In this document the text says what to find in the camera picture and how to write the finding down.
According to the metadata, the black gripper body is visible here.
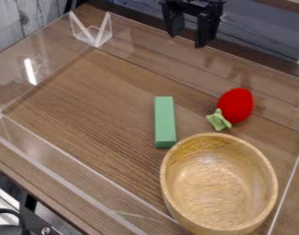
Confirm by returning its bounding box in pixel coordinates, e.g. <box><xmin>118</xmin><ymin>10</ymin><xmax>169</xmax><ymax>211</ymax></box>
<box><xmin>158</xmin><ymin>0</ymin><xmax>226</xmax><ymax>18</ymax></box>

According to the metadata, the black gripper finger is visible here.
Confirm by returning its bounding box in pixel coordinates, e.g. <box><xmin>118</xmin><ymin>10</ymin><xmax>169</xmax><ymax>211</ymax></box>
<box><xmin>161</xmin><ymin>8</ymin><xmax>185</xmax><ymax>38</ymax></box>
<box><xmin>194</xmin><ymin>13</ymin><xmax>221</xmax><ymax>48</ymax></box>

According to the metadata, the red plush strawberry toy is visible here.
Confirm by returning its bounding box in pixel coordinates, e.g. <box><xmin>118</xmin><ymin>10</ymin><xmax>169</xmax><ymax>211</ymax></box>
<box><xmin>205</xmin><ymin>88</ymin><xmax>253</xmax><ymax>131</ymax></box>

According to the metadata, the green rectangular block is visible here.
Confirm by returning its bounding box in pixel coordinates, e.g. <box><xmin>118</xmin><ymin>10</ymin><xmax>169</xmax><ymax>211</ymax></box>
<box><xmin>154</xmin><ymin>96</ymin><xmax>176</xmax><ymax>149</ymax></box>

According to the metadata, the wooden bowl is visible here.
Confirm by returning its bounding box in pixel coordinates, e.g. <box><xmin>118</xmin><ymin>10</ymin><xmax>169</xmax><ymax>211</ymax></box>
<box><xmin>158</xmin><ymin>132</ymin><xmax>277</xmax><ymax>235</ymax></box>

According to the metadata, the clear acrylic enclosure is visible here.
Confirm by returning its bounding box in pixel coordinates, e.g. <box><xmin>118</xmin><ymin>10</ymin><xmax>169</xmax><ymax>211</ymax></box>
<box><xmin>0</xmin><ymin>7</ymin><xmax>299</xmax><ymax>235</ymax></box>

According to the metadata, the black table frame bracket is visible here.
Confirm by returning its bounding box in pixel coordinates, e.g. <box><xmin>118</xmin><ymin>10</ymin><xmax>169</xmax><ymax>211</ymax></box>
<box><xmin>19</xmin><ymin>194</ymin><xmax>62</xmax><ymax>235</ymax></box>

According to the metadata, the black cable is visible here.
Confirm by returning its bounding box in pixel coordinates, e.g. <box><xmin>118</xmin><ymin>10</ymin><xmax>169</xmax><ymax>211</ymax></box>
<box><xmin>0</xmin><ymin>207</ymin><xmax>33</xmax><ymax>235</ymax></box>

